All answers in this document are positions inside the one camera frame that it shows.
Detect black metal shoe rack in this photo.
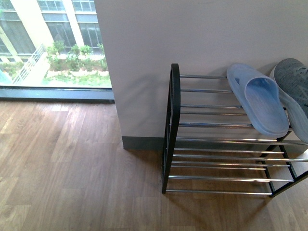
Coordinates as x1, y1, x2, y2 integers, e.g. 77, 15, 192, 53
162, 64, 308, 197

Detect light blue slipper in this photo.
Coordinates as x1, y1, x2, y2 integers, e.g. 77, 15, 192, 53
227, 63, 289, 138

